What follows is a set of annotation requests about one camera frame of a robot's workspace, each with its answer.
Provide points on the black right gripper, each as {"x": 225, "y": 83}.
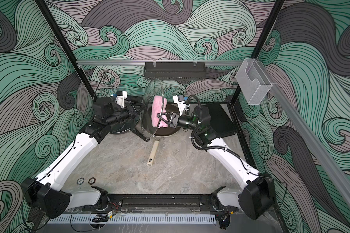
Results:
{"x": 173, "y": 124}

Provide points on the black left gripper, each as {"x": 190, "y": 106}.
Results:
{"x": 130, "y": 109}

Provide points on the glass pot lid black knob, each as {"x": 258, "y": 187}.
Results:
{"x": 153, "y": 89}

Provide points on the pink cloth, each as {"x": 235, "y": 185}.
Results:
{"x": 158, "y": 111}

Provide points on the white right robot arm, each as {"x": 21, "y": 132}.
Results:
{"x": 209, "y": 125}

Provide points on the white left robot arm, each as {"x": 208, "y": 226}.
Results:
{"x": 44, "y": 193}

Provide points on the black frying pan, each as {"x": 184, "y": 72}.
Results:
{"x": 123, "y": 124}

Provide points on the black case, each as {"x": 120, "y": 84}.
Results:
{"x": 220, "y": 121}

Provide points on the red poker chip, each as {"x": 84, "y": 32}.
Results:
{"x": 92, "y": 181}

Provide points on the blue poker chip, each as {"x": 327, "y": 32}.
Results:
{"x": 80, "y": 181}

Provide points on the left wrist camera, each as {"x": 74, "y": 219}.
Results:
{"x": 120, "y": 98}

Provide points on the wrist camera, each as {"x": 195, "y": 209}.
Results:
{"x": 120, "y": 98}
{"x": 183, "y": 107}

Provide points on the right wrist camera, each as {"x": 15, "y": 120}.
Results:
{"x": 183, "y": 107}

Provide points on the black wall shelf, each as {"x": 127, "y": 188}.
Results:
{"x": 175, "y": 71}

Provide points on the brown pan beige handle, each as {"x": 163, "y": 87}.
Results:
{"x": 163, "y": 134}

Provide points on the aluminium back rail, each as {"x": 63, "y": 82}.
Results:
{"x": 121, "y": 62}

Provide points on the aluminium rail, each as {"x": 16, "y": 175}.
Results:
{"x": 121, "y": 62}
{"x": 285, "y": 93}

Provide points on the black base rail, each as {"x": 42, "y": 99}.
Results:
{"x": 194, "y": 202}

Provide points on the clear wall bin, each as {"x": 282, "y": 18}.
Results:
{"x": 253, "y": 80}

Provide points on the white cable duct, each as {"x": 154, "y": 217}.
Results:
{"x": 138, "y": 219}

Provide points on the aluminium right rail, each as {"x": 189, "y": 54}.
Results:
{"x": 285, "y": 93}

